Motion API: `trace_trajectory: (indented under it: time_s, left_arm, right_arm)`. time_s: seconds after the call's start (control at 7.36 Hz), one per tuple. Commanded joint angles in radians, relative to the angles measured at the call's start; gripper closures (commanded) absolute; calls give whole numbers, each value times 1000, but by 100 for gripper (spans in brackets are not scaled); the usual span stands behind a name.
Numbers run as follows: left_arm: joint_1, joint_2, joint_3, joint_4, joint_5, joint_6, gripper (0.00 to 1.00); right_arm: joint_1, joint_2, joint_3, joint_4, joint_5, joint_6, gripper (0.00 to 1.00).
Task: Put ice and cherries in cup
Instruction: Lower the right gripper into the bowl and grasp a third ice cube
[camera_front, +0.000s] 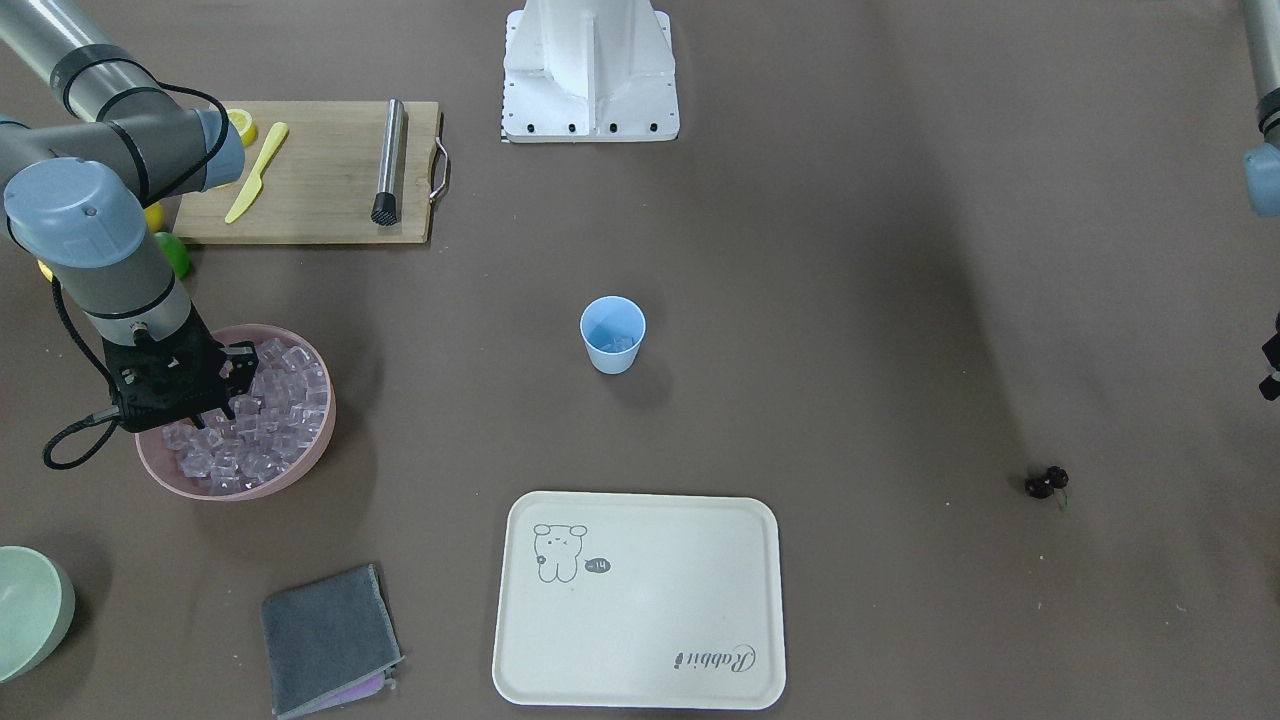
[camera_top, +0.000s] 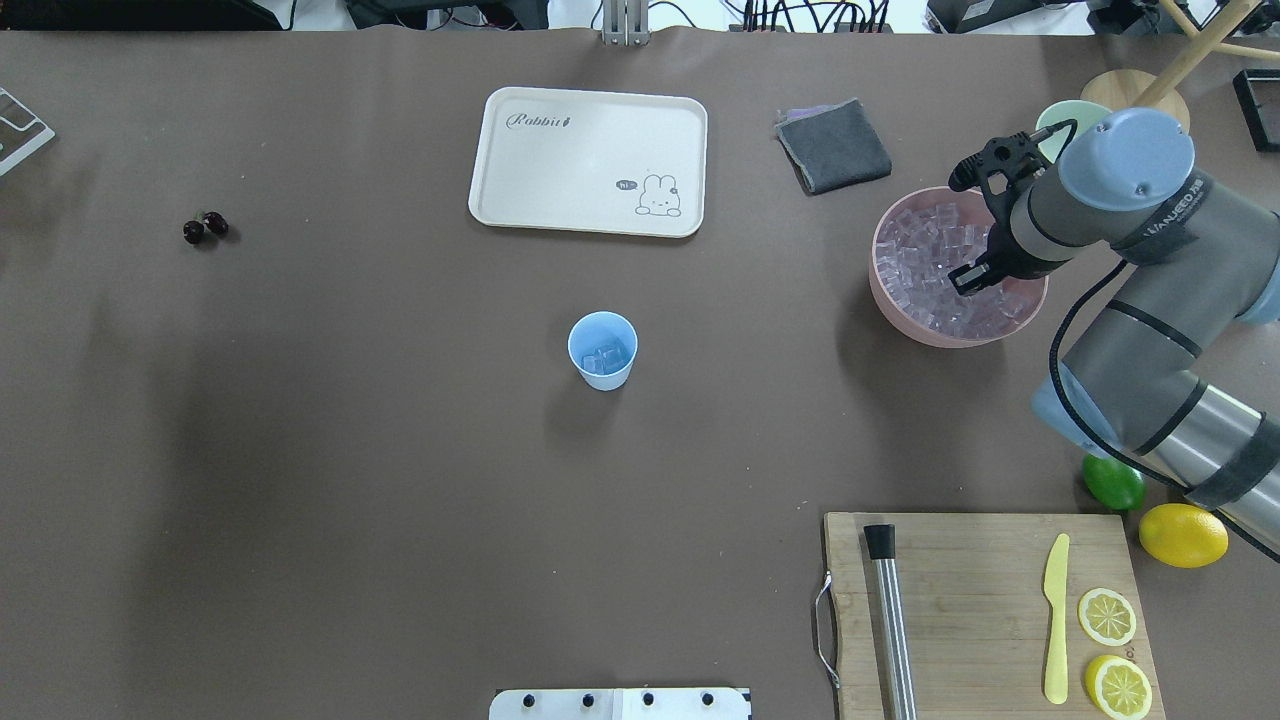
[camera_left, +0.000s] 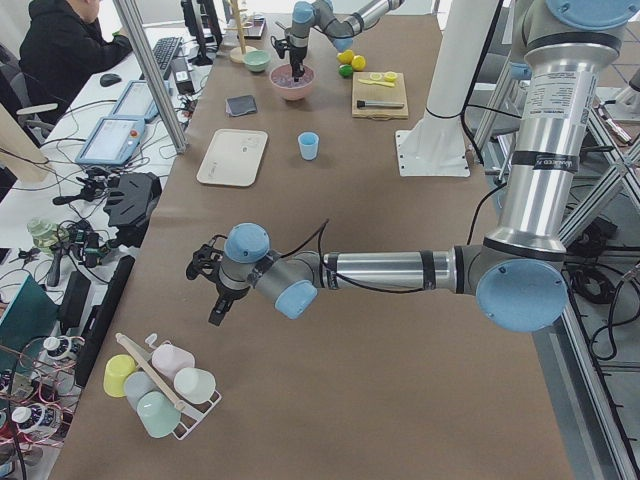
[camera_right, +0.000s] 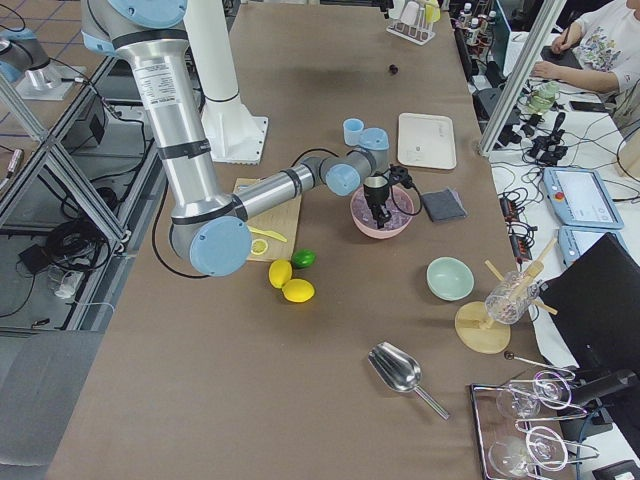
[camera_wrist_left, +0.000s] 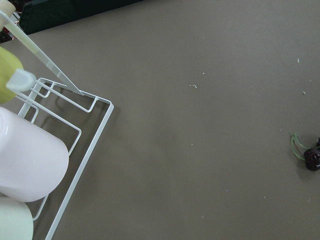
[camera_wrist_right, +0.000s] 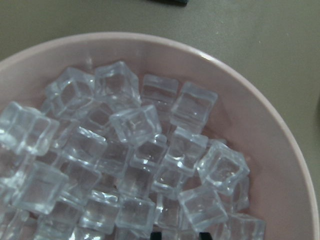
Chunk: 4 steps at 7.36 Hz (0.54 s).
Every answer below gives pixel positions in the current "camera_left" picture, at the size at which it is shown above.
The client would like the teach pendant upper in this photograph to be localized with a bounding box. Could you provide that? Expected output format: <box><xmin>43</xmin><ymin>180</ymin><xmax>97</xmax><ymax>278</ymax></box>
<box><xmin>75</xmin><ymin>115</ymin><xmax>146</xmax><ymax>166</ymax></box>

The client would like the wooden cutting board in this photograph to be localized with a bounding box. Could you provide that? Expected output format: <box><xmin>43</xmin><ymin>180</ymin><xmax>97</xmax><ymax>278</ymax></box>
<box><xmin>352</xmin><ymin>72</ymin><xmax>409</xmax><ymax>120</ymax></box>

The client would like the yellow plastic knife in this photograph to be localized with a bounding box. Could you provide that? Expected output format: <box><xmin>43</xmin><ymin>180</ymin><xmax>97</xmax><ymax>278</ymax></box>
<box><xmin>357</xmin><ymin>78</ymin><xmax>396</xmax><ymax>88</ymax></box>

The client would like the yellow lemon near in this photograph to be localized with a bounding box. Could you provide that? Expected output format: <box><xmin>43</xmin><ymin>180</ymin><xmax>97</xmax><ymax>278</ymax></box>
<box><xmin>351</xmin><ymin>55</ymin><xmax>367</xmax><ymax>72</ymax></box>

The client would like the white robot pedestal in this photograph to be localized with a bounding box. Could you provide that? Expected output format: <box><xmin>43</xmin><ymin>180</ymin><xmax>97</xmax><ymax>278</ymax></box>
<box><xmin>396</xmin><ymin>0</ymin><xmax>502</xmax><ymax>177</ymax></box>

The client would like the white wire cup rack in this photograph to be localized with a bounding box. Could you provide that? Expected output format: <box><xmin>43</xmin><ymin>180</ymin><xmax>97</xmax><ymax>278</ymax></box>
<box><xmin>115</xmin><ymin>333</ymin><xmax>222</xmax><ymax>441</ymax></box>

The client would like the green ceramic bowl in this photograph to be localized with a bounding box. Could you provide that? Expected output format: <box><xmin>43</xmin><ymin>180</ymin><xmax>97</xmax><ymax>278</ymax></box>
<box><xmin>243</xmin><ymin>49</ymin><xmax>271</xmax><ymax>73</ymax></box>

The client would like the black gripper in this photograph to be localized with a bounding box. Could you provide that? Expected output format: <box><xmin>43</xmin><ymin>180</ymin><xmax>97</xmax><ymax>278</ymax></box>
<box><xmin>289</xmin><ymin>44</ymin><xmax>306</xmax><ymax>83</ymax></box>
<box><xmin>208</xmin><ymin>281</ymin><xmax>246</xmax><ymax>326</ymax></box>

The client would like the grey blue plastic cup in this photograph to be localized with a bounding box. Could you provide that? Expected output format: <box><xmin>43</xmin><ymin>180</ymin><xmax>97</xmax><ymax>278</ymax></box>
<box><xmin>124</xmin><ymin>370</ymin><xmax>157</xmax><ymax>410</ymax></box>

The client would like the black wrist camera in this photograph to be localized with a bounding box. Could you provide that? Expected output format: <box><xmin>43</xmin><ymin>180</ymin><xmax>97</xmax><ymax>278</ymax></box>
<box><xmin>185</xmin><ymin>244</ymin><xmax>223</xmax><ymax>283</ymax></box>

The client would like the yellow plastic cup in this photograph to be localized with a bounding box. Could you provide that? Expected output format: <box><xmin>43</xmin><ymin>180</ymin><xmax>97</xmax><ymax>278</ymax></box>
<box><xmin>103</xmin><ymin>354</ymin><xmax>137</xmax><ymax>398</ymax></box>

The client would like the small blue cup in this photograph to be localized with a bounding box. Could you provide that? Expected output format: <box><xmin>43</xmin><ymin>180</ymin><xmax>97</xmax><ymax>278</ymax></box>
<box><xmin>297</xmin><ymin>131</ymin><xmax>319</xmax><ymax>161</ymax></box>

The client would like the green plastic cup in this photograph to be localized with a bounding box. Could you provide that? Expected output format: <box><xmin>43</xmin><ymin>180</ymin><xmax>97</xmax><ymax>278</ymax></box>
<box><xmin>136</xmin><ymin>391</ymin><xmax>181</xmax><ymax>438</ymax></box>

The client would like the pink bowl of ice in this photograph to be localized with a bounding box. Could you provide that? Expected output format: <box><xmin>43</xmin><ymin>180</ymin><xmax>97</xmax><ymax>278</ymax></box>
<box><xmin>269</xmin><ymin>64</ymin><xmax>315</xmax><ymax>101</ymax></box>

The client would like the person in black hoodie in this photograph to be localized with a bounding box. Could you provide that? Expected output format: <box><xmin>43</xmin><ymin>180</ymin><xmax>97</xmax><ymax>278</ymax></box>
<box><xmin>19</xmin><ymin>0</ymin><xmax>132</xmax><ymax>124</ymax></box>

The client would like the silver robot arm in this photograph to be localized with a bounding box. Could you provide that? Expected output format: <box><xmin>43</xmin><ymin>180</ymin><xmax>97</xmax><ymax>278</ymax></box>
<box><xmin>284</xmin><ymin>0</ymin><xmax>404</xmax><ymax>82</ymax></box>
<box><xmin>205</xmin><ymin>1</ymin><xmax>639</xmax><ymax>332</ymax></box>

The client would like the yellow lemon far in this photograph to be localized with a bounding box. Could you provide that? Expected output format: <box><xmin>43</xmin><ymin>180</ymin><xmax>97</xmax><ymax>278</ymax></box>
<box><xmin>336</xmin><ymin>49</ymin><xmax>355</xmax><ymax>65</ymax></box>

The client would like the metal muddler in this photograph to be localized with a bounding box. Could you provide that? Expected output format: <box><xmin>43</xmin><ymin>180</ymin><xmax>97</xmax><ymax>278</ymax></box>
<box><xmin>356</xmin><ymin>100</ymin><xmax>405</xmax><ymax>109</ymax></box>

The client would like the black keyboard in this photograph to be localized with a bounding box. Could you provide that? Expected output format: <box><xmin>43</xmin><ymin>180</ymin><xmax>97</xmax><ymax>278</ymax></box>
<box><xmin>152</xmin><ymin>37</ymin><xmax>182</xmax><ymax>80</ymax></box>

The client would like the white mint plastic cup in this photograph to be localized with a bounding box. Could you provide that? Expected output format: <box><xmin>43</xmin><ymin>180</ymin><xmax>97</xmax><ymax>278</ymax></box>
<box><xmin>173</xmin><ymin>367</ymin><xmax>216</xmax><ymax>404</ymax></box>

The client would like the cream rabbit tray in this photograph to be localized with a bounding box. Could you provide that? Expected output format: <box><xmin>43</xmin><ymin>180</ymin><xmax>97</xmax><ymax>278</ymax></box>
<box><xmin>196</xmin><ymin>129</ymin><xmax>268</xmax><ymax>187</ymax></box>

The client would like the pink plastic cup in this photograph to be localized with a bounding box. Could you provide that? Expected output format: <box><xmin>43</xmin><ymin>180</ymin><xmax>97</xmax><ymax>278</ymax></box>
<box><xmin>151</xmin><ymin>343</ymin><xmax>195</xmax><ymax>381</ymax></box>

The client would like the yellow lemon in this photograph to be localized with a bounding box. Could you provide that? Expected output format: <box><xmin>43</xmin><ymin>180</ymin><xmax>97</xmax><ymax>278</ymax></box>
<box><xmin>351</xmin><ymin>55</ymin><xmax>367</xmax><ymax>72</ymax></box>
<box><xmin>336</xmin><ymin>49</ymin><xmax>355</xmax><ymax>65</ymax></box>

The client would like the grey folded cloth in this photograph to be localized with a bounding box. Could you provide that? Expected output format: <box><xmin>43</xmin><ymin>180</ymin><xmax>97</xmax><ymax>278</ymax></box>
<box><xmin>225</xmin><ymin>95</ymin><xmax>258</xmax><ymax>117</ymax></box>

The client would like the green lime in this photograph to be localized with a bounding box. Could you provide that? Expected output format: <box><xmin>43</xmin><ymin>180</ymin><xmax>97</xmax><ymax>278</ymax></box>
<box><xmin>338</xmin><ymin>64</ymin><xmax>354</xmax><ymax>78</ymax></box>

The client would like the aluminium frame post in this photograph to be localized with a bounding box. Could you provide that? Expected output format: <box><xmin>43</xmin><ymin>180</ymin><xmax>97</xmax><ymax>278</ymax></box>
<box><xmin>113</xmin><ymin>0</ymin><xmax>187</xmax><ymax>154</ymax></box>

